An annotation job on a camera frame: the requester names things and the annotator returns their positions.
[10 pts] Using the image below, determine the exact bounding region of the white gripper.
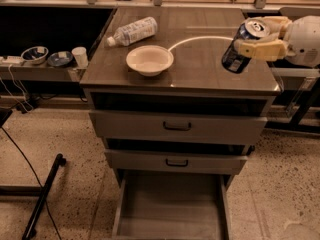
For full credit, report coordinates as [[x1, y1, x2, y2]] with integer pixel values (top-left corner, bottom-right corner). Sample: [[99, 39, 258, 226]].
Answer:
[[234, 16, 320, 68]]

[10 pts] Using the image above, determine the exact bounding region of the blue pepsi can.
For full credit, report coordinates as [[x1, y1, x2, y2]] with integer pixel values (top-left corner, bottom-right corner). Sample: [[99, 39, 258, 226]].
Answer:
[[221, 18, 270, 74]]

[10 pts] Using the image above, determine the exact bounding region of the wooden drawer cabinet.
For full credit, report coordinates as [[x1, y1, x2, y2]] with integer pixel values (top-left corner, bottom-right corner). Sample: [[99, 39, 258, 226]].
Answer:
[[79, 5, 282, 240]]

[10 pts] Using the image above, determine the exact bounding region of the top grey drawer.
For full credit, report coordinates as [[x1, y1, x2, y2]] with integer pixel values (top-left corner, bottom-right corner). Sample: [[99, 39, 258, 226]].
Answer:
[[89, 110, 266, 145]]

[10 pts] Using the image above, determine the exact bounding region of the grey drawer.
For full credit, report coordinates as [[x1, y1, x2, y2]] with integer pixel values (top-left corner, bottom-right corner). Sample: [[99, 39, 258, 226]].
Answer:
[[106, 149, 247, 175], [89, 110, 266, 145]]

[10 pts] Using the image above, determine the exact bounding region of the middle grey drawer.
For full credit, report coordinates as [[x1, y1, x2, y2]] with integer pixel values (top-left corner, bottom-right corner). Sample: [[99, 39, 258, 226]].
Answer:
[[106, 149, 247, 175]]

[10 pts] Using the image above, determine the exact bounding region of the open bottom drawer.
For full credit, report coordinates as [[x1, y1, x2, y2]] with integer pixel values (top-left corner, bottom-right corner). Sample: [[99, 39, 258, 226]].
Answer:
[[112, 171, 232, 240]]

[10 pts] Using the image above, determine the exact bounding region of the dark chair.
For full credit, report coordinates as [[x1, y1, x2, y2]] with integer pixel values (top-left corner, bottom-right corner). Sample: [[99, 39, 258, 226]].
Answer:
[[279, 7, 320, 20]]

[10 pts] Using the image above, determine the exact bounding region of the white ceramic bowl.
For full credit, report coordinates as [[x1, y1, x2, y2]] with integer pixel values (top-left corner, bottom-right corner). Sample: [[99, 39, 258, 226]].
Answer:
[[126, 45, 174, 77]]

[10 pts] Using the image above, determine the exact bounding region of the clear plastic water bottle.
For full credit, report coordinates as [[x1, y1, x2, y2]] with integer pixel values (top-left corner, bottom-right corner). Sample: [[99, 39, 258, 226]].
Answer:
[[106, 17, 158, 47]]

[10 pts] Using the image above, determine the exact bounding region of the white paper cup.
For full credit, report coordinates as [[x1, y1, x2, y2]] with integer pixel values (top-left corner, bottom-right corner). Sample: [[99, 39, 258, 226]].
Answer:
[[71, 47, 88, 68]]

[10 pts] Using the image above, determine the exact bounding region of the dark blue bowl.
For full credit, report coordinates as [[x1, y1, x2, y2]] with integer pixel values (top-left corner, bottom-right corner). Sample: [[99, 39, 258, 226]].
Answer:
[[47, 51, 73, 67]]

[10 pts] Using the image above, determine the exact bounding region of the silver bowl with items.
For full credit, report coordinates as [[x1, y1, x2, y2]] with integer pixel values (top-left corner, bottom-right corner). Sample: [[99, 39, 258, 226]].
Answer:
[[21, 46, 49, 65]]

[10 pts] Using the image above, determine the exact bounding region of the black stand leg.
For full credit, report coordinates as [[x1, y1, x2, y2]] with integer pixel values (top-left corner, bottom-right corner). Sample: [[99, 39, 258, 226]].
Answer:
[[22, 154, 66, 240]]

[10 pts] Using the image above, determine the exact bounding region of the grey side shelf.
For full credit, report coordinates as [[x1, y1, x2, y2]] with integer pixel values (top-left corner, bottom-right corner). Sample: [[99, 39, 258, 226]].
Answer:
[[0, 64, 85, 82]]

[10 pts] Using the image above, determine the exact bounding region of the white power strip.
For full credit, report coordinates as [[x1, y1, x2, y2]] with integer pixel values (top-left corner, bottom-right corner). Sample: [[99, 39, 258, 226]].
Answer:
[[0, 56, 23, 65]]

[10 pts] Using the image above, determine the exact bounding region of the black floor cable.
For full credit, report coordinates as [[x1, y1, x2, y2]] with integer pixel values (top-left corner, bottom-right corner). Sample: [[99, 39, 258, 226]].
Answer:
[[0, 126, 63, 240]]

